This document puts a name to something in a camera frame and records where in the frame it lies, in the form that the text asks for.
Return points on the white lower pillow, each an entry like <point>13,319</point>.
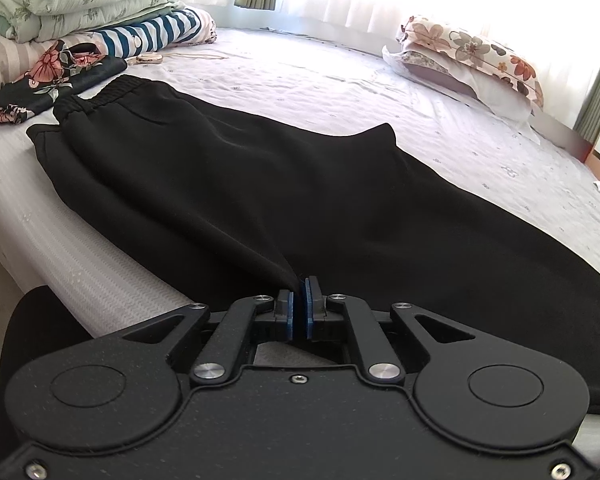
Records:
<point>439,72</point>

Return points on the dark floral garment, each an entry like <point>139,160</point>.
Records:
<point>60,72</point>

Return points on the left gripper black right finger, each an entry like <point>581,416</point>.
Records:
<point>470,386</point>

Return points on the floral pillow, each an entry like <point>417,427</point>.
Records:
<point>483,55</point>

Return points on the black pants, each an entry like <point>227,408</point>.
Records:
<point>221,204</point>

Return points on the blue white striped garment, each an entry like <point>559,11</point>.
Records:
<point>182,27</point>

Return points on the white patterned bed sheet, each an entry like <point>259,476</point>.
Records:
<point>311,85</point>

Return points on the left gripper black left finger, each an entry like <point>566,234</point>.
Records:
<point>72,392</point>

